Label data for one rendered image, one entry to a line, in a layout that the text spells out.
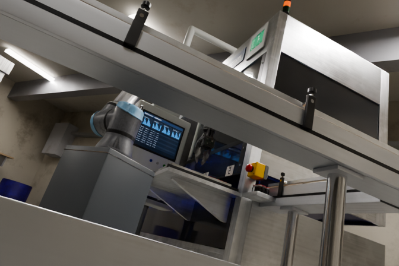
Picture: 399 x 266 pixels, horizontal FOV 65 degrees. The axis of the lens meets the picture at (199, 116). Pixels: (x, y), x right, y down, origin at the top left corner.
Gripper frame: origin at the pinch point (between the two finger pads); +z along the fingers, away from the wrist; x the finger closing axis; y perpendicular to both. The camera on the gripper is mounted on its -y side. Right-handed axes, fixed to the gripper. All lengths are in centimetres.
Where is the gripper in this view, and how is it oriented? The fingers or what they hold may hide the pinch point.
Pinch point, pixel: (199, 162)
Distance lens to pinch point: 180.3
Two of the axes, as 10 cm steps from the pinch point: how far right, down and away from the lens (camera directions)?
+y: 3.7, -2.9, -8.8
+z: -2.6, 8.8, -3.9
